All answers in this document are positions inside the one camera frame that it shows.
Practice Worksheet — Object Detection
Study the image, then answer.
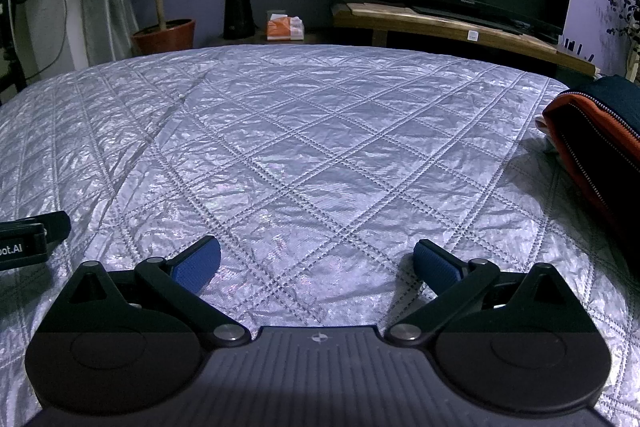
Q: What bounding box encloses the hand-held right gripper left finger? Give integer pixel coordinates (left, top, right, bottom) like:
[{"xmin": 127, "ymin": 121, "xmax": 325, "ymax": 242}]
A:
[{"xmin": 47, "ymin": 234, "xmax": 252, "ymax": 349}]

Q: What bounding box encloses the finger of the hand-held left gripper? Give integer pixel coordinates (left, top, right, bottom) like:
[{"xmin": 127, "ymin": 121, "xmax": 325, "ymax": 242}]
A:
[{"xmin": 0, "ymin": 210, "xmax": 71, "ymax": 254}]

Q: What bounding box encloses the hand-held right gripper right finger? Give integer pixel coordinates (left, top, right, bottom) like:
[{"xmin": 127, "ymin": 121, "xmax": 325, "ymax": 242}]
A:
[{"xmin": 384, "ymin": 238, "xmax": 588, "ymax": 349}]

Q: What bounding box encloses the silver quilted bedspread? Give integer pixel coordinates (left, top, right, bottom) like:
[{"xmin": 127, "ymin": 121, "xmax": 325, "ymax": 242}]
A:
[{"xmin": 0, "ymin": 41, "xmax": 640, "ymax": 427}]

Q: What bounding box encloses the terracotta plant pot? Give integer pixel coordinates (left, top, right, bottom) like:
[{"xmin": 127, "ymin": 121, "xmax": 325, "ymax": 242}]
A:
[{"xmin": 130, "ymin": 18, "xmax": 197, "ymax": 56}]

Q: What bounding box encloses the wooden television bench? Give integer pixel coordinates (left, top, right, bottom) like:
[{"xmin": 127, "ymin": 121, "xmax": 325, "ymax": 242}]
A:
[{"xmin": 331, "ymin": 1, "xmax": 597, "ymax": 76}]

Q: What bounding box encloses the dark side table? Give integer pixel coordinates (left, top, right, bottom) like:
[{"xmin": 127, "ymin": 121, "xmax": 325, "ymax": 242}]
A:
[{"xmin": 205, "ymin": 28, "xmax": 374, "ymax": 51}]

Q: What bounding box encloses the orange tissue box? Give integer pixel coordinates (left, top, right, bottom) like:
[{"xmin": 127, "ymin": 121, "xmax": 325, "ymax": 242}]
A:
[{"xmin": 266, "ymin": 10, "xmax": 305, "ymax": 42}]

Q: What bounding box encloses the black cylindrical speaker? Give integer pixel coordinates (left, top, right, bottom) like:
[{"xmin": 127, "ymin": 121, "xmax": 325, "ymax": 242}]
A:
[{"xmin": 222, "ymin": 0, "xmax": 256, "ymax": 40}]

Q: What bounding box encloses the dark dried leaf branch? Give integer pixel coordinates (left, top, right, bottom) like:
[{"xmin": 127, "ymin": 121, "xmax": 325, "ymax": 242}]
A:
[{"xmin": 601, "ymin": 0, "xmax": 640, "ymax": 44}]

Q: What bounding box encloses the black fan cable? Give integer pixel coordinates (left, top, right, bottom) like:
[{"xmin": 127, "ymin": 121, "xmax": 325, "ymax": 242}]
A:
[{"xmin": 49, "ymin": 0, "xmax": 69, "ymax": 80}]

